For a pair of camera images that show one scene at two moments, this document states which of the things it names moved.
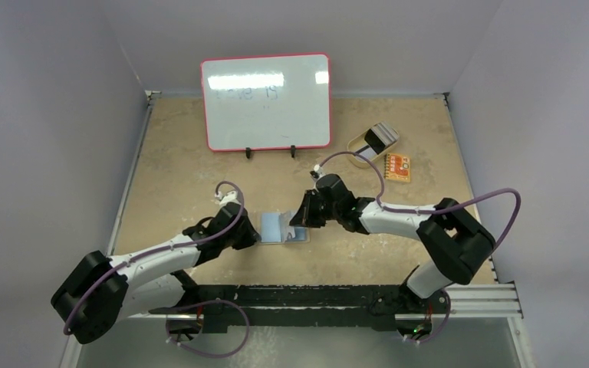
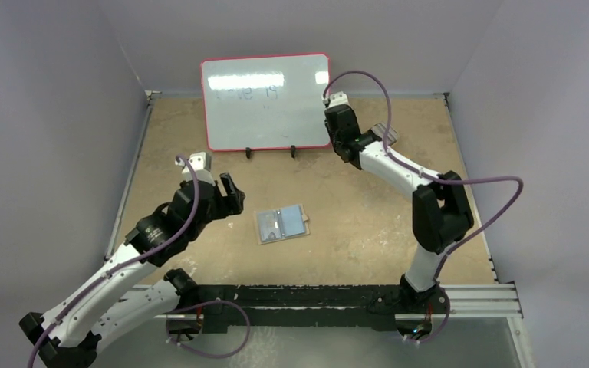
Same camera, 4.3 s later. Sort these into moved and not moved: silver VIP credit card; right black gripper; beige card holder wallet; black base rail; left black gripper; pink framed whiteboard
Moved: silver VIP credit card; right black gripper; left black gripper
Not moved: pink framed whiteboard; beige card holder wallet; black base rail
